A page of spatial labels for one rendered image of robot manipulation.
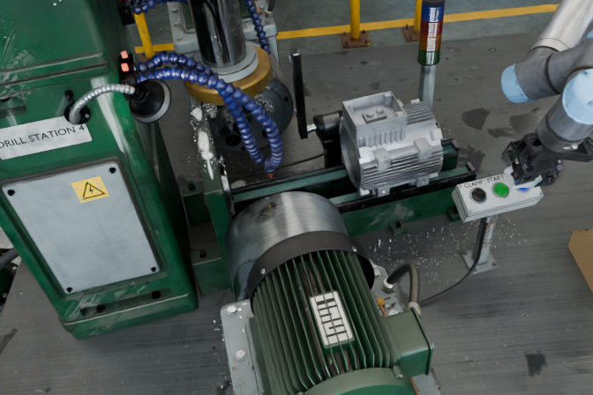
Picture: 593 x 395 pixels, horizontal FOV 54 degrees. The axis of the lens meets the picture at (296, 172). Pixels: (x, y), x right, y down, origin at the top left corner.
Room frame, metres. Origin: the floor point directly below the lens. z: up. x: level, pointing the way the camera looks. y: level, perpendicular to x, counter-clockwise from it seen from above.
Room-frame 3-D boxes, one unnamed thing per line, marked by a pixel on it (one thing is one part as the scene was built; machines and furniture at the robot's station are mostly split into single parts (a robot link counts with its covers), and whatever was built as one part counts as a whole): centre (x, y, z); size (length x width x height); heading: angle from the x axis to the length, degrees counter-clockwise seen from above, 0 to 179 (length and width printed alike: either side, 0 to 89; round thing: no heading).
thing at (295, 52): (1.16, -0.03, 1.12); 0.04 x 0.03 x 0.26; 99
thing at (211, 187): (0.98, 0.23, 0.97); 0.30 x 0.11 x 0.34; 9
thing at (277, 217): (0.66, 0.02, 1.04); 0.37 x 0.25 x 0.25; 9
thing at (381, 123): (1.05, -0.19, 1.11); 0.12 x 0.11 x 0.07; 100
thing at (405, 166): (1.06, -0.23, 1.02); 0.20 x 0.19 x 0.19; 100
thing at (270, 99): (1.33, 0.13, 1.04); 0.41 x 0.25 x 0.25; 9
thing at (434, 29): (1.39, -0.41, 1.14); 0.06 x 0.06 x 0.04
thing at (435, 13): (1.39, -0.41, 1.19); 0.06 x 0.06 x 0.04
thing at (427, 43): (1.39, -0.41, 1.10); 0.06 x 0.06 x 0.04
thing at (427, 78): (1.39, -0.41, 1.01); 0.08 x 0.08 x 0.42; 9
